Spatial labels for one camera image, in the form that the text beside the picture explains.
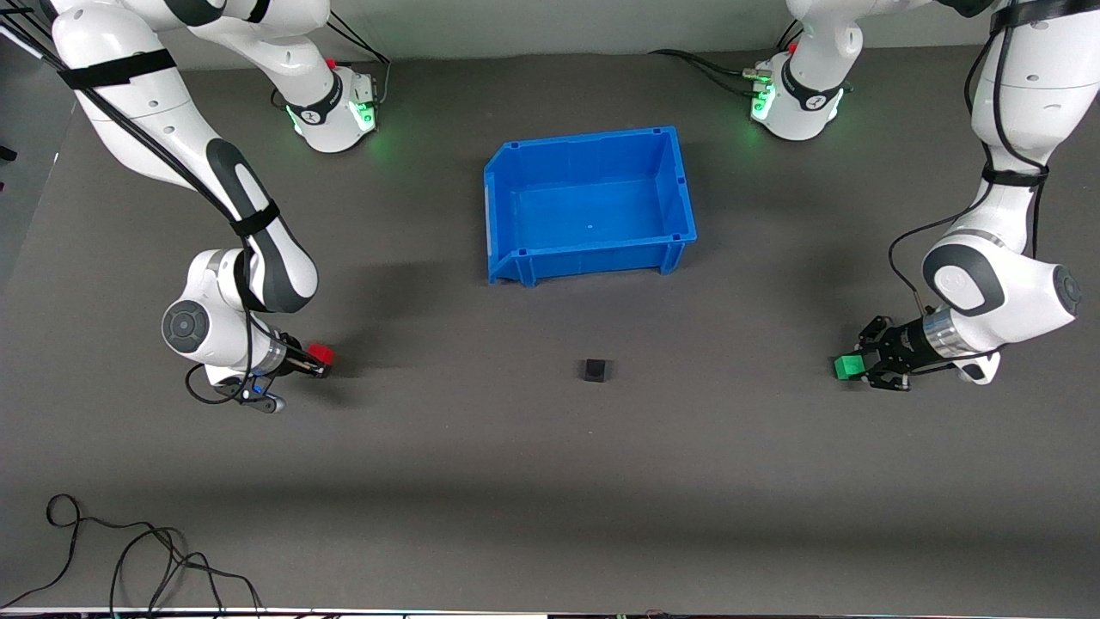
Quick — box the thin black loose cable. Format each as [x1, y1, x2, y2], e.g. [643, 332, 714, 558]
[0, 494, 186, 608]
[109, 526, 264, 616]

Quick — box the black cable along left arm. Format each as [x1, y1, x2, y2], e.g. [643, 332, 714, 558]
[889, 0, 1051, 303]

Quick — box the black left arm base cable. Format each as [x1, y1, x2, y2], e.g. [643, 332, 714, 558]
[648, 17, 804, 97]

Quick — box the black right arm base cable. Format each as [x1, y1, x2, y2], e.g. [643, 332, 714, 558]
[320, 12, 393, 109]

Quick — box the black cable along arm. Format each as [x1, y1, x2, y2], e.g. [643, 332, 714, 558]
[889, 0, 1051, 303]
[0, 4, 276, 406]

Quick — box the black cable along right arm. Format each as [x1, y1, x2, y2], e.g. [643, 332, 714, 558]
[0, 4, 276, 406]

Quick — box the black arm base cable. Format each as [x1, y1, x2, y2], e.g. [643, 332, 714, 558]
[648, 17, 804, 97]
[320, 12, 393, 109]

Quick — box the blue plastic bin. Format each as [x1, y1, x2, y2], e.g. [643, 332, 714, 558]
[483, 126, 698, 287]

